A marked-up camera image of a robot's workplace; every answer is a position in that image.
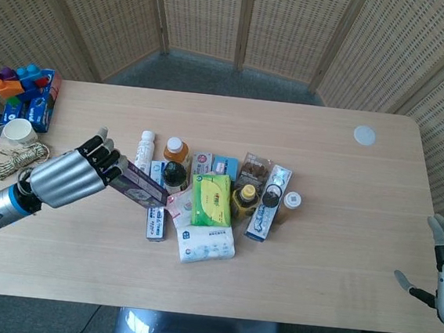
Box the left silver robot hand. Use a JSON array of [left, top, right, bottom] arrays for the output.
[[27, 118, 132, 216]]

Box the purple green box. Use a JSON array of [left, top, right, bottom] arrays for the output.
[[105, 157, 173, 212]]

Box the blue white toothpaste box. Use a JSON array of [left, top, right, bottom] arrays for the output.
[[143, 159, 175, 243]]

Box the white paper cup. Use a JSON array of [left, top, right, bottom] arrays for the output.
[[1, 116, 40, 148]]

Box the tall blue cookie box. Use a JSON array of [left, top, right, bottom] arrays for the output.
[[24, 67, 64, 135]]

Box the white plastic drink bottle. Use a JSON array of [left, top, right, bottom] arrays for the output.
[[132, 128, 157, 175]]

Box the flat blue cookie box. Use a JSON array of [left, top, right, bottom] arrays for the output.
[[0, 99, 31, 126]]

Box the dark blue toy block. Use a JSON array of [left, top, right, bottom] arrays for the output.
[[14, 74, 47, 103]]

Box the orange toy block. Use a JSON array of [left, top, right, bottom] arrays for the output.
[[0, 76, 24, 102]]

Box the dark bottle black cap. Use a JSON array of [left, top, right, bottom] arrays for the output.
[[160, 159, 190, 196]]

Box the light blue toy block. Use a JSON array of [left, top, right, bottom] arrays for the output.
[[15, 61, 45, 81]]

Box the orange juice bottle white cap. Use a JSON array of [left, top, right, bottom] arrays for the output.
[[161, 135, 193, 171]]

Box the pink white packet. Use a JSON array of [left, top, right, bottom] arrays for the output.
[[163, 186, 197, 230]]

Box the purple toy block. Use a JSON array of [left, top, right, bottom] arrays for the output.
[[0, 66, 16, 85]]

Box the red white small box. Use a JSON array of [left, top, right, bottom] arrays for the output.
[[190, 150, 215, 178]]

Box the green yellow tissue pack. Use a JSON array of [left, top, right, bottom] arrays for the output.
[[187, 171, 237, 231]]

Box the white tissue pack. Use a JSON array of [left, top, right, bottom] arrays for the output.
[[173, 221, 238, 269]]

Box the small blue box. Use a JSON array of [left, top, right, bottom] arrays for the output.
[[209, 154, 241, 181]]

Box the white round desk grommet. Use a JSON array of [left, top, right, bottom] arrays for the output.
[[352, 123, 379, 148]]

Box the dark bottle yellow cap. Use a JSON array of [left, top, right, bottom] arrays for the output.
[[229, 182, 262, 223]]

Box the brown nut snack bag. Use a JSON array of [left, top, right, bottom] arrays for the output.
[[235, 150, 275, 194]]

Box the blue white long box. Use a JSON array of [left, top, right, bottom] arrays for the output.
[[242, 161, 294, 246]]

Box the small black round bottle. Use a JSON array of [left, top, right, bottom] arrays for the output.
[[261, 182, 285, 211]]

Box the coiled beige rope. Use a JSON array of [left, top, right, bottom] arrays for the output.
[[0, 138, 52, 186]]

